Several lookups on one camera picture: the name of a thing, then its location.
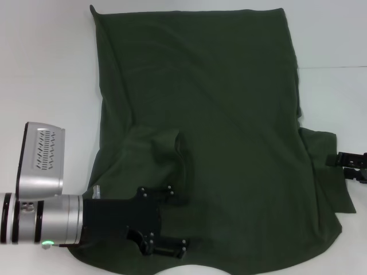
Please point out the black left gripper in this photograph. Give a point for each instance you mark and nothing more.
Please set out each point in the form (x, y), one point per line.
(120, 217)

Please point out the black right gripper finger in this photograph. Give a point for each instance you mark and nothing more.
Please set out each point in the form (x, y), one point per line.
(357, 174)
(348, 159)

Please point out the dark green shirt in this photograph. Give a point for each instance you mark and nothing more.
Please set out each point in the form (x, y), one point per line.
(215, 100)

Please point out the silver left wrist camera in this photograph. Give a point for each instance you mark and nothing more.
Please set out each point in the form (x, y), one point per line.
(43, 160)

